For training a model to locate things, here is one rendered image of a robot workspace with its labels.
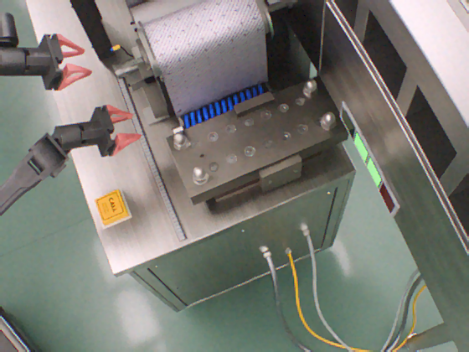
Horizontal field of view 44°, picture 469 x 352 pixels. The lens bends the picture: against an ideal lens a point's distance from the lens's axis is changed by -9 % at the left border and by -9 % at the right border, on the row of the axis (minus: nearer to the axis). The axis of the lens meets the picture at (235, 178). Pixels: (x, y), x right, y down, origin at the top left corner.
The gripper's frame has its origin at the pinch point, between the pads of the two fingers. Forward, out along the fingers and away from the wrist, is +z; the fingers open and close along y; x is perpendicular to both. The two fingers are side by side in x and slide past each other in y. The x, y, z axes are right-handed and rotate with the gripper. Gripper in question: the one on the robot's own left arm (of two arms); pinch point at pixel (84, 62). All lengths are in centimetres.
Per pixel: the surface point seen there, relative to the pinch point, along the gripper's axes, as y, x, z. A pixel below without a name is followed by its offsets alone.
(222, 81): 6.7, 1.6, 33.2
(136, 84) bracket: -0.6, -8.6, 18.0
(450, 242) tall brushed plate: 65, 35, 31
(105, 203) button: 14.9, -36.4, 16.7
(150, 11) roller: -11.1, 5.5, 17.9
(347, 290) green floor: 48, -69, 122
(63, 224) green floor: -23, -129, 49
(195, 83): 6.7, 0.9, 25.9
